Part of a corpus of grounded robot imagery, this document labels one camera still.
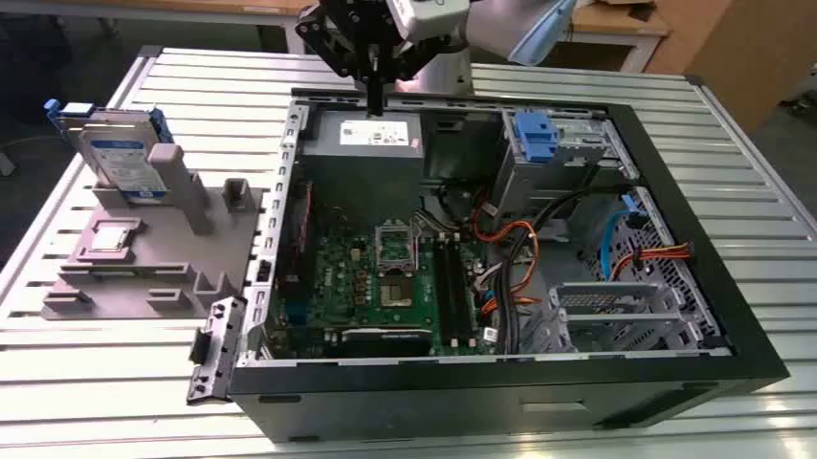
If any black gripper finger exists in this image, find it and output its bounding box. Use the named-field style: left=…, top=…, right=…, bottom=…
left=294, top=0, right=380, bottom=118
left=377, top=37, right=453, bottom=118

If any hard disk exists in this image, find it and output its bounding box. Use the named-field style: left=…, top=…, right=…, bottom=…
left=43, top=98, right=174, bottom=205

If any light blue wire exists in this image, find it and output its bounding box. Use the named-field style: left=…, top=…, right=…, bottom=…
left=599, top=188, right=648, bottom=283

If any red yellow power wire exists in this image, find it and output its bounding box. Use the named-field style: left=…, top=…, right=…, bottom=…
left=612, top=242, right=696, bottom=283

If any metal disk bay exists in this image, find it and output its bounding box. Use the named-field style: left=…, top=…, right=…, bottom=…
left=517, top=280, right=729, bottom=355

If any blue plastic bay latch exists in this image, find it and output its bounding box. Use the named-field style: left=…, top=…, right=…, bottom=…
left=514, top=110, right=561, bottom=164

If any grey power supply unit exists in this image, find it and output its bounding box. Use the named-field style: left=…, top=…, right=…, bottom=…
left=298, top=110, right=426, bottom=230

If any metal optical drive bay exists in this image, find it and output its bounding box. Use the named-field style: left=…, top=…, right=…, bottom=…
left=500, top=110, right=633, bottom=219

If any metal socket cover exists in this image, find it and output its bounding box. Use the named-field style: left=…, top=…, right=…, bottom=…
left=373, top=220, right=422, bottom=277

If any green motherboard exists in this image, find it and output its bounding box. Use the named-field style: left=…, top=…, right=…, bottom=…
left=265, top=224, right=506, bottom=360

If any black RAM slot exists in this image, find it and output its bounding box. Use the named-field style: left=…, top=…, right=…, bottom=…
left=432, top=231, right=460, bottom=348
left=450, top=231, right=478, bottom=348

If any grey parts rack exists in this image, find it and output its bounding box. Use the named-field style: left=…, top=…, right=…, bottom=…
left=39, top=142, right=270, bottom=320

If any CPU socket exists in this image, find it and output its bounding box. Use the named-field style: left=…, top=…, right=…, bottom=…
left=380, top=279, right=418, bottom=310

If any silver CPU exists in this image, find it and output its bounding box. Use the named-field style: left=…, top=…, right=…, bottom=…
left=89, top=227, right=133, bottom=252

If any brown wooden cabinet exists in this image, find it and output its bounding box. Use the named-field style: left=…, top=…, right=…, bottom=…
left=648, top=0, right=817, bottom=138

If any green RAM stick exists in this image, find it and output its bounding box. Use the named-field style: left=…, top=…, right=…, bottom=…
left=86, top=266, right=159, bottom=278

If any black graphics card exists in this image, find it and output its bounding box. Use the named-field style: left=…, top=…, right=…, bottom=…
left=322, top=326, right=437, bottom=359

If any office chair base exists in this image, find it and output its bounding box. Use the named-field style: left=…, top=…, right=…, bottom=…
left=779, top=66, right=817, bottom=116

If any black expansion card retainer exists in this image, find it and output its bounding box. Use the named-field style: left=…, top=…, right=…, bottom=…
left=185, top=295, right=249, bottom=407

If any black open PC case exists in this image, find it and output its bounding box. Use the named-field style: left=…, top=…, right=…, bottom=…
left=227, top=87, right=792, bottom=444

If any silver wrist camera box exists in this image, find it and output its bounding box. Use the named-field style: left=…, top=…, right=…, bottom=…
left=386, top=0, right=476, bottom=47

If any thin red wire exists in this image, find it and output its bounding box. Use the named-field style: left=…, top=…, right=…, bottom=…
left=284, top=180, right=316, bottom=288

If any orange yellow wire bundle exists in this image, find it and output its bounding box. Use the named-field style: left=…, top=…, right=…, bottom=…
left=473, top=220, right=544, bottom=317

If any grey wire bundle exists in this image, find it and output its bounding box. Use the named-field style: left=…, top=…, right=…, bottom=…
left=476, top=262, right=508, bottom=289

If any thick black cable bundle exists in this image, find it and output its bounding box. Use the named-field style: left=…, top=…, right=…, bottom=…
left=494, top=184, right=633, bottom=355

